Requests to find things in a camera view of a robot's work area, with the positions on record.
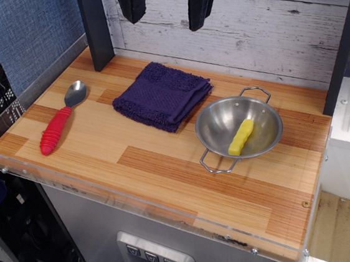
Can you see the yellow toy fry piece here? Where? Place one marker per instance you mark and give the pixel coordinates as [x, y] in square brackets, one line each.
[240, 138]

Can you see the dark grey post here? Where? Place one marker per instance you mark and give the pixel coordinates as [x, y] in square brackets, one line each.
[339, 68]
[97, 32]

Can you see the silver dispenser button panel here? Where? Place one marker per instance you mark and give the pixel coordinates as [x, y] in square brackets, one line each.
[136, 249]

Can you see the purple towel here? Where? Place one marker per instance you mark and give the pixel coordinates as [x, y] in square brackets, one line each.
[162, 97]

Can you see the clear acrylic table guard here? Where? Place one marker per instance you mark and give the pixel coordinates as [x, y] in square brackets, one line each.
[109, 173]

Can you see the red handled metal spoon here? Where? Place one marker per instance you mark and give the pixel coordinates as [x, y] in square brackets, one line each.
[75, 95]

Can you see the dark grey left post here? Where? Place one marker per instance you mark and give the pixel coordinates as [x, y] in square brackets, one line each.
[97, 32]

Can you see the dark grey right post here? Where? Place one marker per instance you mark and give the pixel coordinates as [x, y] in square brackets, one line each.
[339, 68]

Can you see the steel bowl with handles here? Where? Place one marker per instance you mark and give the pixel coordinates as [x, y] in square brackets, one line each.
[218, 123]

